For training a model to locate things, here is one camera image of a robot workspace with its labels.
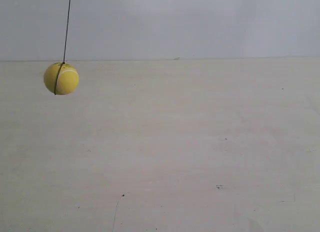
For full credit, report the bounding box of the yellow tennis ball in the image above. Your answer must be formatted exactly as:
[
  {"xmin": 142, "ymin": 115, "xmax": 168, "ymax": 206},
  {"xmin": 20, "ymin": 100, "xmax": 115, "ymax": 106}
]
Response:
[{"xmin": 43, "ymin": 62, "xmax": 79, "ymax": 95}]

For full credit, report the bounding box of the thin black string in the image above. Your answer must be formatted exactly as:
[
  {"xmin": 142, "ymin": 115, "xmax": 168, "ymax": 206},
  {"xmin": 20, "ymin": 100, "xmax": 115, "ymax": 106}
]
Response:
[{"xmin": 62, "ymin": 0, "xmax": 73, "ymax": 64}]

